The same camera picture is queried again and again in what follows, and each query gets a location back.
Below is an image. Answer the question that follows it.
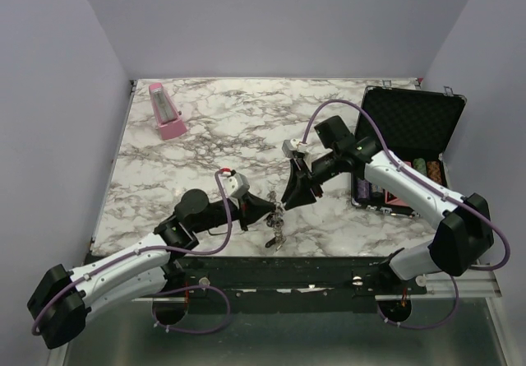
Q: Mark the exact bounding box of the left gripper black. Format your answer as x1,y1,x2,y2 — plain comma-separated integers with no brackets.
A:
192,190,276,234

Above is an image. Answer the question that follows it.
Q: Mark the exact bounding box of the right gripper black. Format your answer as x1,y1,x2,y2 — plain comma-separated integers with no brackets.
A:
280,149,341,211

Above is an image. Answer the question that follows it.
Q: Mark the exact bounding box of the metal disc with key rings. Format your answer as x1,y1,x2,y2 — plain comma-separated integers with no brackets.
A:
265,190,286,251

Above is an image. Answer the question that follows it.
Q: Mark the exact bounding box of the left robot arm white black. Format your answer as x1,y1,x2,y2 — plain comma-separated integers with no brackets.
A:
27,189,276,349

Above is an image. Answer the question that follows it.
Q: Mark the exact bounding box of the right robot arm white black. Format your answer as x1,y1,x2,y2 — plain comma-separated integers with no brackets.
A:
281,116,494,294

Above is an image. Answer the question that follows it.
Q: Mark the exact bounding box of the purple poker chip stack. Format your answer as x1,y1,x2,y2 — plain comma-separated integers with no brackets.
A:
356,178,371,203

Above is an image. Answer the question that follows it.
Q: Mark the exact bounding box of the pink warning card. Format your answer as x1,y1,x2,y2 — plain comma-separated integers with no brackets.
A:
384,191,408,207

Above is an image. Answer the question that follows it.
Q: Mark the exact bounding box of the green poker chip stack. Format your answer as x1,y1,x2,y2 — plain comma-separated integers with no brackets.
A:
413,158,427,173

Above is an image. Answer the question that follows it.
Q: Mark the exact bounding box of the pink metronome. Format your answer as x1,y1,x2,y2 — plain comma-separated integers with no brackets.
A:
149,83,187,141

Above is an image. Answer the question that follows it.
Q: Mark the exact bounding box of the orange poker chip stack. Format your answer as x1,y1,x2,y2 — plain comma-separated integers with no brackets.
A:
427,160,443,184

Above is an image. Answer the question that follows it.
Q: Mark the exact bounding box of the black foam-lined case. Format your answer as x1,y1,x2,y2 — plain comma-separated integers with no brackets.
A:
350,86,467,216

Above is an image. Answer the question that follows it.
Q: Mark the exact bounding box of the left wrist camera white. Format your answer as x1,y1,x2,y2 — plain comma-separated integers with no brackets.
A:
224,172,250,199

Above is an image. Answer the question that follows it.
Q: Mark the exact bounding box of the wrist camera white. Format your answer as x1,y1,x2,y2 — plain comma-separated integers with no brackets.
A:
224,172,250,199
282,139,309,159

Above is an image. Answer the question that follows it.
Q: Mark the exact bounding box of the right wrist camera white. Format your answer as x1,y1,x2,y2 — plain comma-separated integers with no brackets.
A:
282,139,309,159

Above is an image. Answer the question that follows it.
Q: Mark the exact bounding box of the black mounting base plate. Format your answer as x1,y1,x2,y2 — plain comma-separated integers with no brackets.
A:
84,254,428,316

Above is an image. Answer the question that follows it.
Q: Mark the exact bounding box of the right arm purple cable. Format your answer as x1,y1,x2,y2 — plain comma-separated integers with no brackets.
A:
302,100,512,331

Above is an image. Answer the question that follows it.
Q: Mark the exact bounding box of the aluminium rail frame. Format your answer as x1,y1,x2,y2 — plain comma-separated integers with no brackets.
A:
49,257,509,365

